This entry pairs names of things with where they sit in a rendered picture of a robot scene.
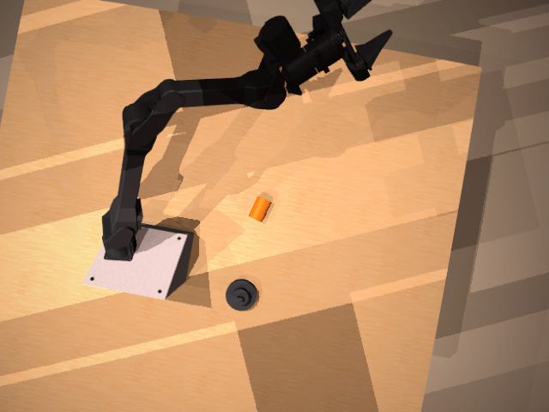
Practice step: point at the orange knob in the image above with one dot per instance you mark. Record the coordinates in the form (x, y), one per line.
(259, 209)

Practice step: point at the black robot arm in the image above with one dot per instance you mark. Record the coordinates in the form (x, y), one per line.
(148, 116)

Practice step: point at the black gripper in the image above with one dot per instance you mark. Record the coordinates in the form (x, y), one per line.
(326, 49)

